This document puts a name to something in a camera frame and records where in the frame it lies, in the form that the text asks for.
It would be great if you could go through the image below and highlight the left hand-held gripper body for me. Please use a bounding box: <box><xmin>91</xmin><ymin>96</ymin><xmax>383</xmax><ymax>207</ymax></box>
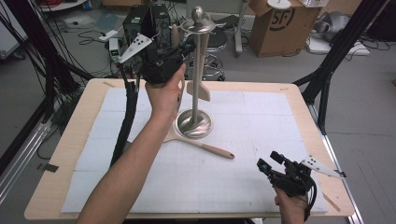
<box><xmin>118</xmin><ymin>32</ymin><xmax>185</xmax><ymax>85</ymax></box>

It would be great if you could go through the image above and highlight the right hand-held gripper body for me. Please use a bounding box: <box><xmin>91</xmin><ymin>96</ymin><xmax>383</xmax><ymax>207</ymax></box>
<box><xmin>269</xmin><ymin>154</ymin><xmax>347</xmax><ymax>198</ymax></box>

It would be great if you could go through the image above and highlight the beige solid spatula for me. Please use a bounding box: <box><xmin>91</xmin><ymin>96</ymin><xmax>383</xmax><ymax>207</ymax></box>
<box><xmin>186</xmin><ymin>31</ymin><xmax>212</xmax><ymax>103</ymax></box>

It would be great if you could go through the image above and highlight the metal utensil stand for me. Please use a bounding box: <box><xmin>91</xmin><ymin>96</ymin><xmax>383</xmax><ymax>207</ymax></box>
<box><xmin>174</xmin><ymin>6</ymin><xmax>227</xmax><ymax>140</ymax></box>

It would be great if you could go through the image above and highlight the person's right hand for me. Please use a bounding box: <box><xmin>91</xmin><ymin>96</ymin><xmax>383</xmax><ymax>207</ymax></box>
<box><xmin>274</xmin><ymin>187</ymin><xmax>309</xmax><ymax>224</ymax></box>

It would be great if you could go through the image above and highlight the person's left hand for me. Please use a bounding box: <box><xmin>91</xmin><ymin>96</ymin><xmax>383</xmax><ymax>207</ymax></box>
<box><xmin>144</xmin><ymin>63</ymin><xmax>188</xmax><ymax>121</ymax></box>

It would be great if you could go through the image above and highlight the slim black computer tower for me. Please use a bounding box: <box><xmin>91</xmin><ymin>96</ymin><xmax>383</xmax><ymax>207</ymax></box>
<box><xmin>150</xmin><ymin>3</ymin><xmax>172</xmax><ymax>50</ymax></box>

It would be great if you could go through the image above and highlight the black round stool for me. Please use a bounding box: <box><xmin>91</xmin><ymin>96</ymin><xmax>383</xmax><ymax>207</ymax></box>
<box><xmin>183</xmin><ymin>27</ymin><xmax>230</xmax><ymax>82</ymax></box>

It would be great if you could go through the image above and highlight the white grid mat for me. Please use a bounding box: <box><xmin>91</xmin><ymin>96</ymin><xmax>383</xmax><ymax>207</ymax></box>
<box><xmin>61</xmin><ymin>87</ymin><xmax>330</xmax><ymax>214</ymax></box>

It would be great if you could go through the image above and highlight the white device with green display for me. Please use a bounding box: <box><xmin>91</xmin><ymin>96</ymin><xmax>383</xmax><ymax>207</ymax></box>
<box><xmin>107</xmin><ymin>37</ymin><xmax>122</xmax><ymax>63</ymax></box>

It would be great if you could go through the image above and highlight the large black computer tower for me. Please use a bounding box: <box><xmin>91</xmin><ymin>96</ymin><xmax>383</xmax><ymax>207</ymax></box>
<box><xmin>121</xmin><ymin>5</ymin><xmax>157</xmax><ymax>58</ymax></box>

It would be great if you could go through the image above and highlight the beige perforated skimmer spoon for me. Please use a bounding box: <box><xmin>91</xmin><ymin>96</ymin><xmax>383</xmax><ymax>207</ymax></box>
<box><xmin>162</xmin><ymin>130</ymin><xmax>236</xmax><ymax>161</ymax></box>

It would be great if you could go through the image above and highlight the grey metal stand leg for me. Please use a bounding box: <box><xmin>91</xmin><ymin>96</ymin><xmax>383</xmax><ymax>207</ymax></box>
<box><xmin>233</xmin><ymin>0</ymin><xmax>250</xmax><ymax>59</ymax></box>

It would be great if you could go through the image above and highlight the white power strip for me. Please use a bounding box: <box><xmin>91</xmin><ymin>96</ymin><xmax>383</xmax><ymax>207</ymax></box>
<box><xmin>98</xmin><ymin>29</ymin><xmax>120</xmax><ymax>43</ymax></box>

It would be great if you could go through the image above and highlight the brown cardboard box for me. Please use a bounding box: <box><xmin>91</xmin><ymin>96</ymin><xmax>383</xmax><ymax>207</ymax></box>
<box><xmin>248</xmin><ymin>0</ymin><xmax>323</xmax><ymax>59</ymax></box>

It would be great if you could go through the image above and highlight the white round disc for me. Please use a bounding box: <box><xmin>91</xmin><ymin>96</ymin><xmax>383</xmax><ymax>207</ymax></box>
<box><xmin>266</xmin><ymin>0</ymin><xmax>292</xmax><ymax>10</ymax></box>

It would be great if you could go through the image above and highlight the grey bag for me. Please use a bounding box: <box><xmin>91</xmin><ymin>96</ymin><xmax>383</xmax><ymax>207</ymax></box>
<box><xmin>312</xmin><ymin>11</ymin><xmax>351</xmax><ymax>43</ymax></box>

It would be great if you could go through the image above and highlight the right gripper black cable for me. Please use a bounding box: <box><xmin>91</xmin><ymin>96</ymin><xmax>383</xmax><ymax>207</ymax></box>
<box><xmin>303</xmin><ymin>176</ymin><xmax>318</xmax><ymax>222</ymax></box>

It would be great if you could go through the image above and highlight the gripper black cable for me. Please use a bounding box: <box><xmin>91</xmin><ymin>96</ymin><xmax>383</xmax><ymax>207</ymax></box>
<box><xmin>109</xmin><ymin>63</ymin><xmax>140</xmax><ymax>168</ymax></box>
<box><xmin>303</xmin><ymin>176</ymin><xmax>318</xmax><ymax>222</ymax></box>

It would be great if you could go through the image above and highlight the aluminium rail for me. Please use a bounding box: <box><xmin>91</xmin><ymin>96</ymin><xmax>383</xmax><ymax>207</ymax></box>
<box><xmin>0</xmin><ymin>120</ymin><xmax>52</xmax><ymax>203</ymax></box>
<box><xmin>307</xmin><ymin>104</ymin><xmax>365</xmax><ymax>224</ymax></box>

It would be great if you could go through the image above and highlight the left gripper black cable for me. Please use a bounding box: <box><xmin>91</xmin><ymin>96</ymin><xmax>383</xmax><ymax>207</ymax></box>
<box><xmin>109</xmin><ymin>63</ymin><xmax>140</xmax><ymax>168</ymax></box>

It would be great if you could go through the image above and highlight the black floor cable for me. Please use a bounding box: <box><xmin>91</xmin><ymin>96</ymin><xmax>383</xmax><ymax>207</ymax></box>
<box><xmin>78</xmin><ymin>29</ymin><xmax>108</xmax><ymax>46</ymax></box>

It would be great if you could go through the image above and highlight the black metal frame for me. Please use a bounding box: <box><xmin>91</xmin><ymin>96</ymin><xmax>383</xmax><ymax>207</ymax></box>
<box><xmin>292</xmin><ymin>0</ymin><xmax>390</xmax><ymax>136</ymax></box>
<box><xmin>0</xmin><ymin>0</ymin><xmax>94</xmax><ymax>125</ymax></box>

